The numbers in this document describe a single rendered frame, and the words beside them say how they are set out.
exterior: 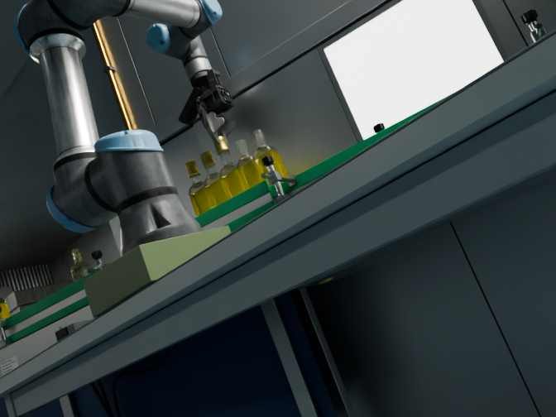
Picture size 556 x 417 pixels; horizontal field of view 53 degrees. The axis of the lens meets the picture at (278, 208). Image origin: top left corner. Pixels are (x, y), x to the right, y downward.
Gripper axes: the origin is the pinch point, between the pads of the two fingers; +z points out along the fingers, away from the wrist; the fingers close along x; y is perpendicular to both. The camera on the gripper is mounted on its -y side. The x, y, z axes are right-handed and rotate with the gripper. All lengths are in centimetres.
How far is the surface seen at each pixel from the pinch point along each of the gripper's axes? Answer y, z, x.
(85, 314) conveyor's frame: -52, 31, -16
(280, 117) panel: 15.6, -2.0, 12.5
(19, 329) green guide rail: -82, 26, -14
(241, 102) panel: 5.5, -12.7, 12.4
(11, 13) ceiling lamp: -126, -154, 66
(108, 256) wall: -417, -113, 402
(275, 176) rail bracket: 19.1, 21.8, -15.9
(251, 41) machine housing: 15.1, -29.7, 15.5
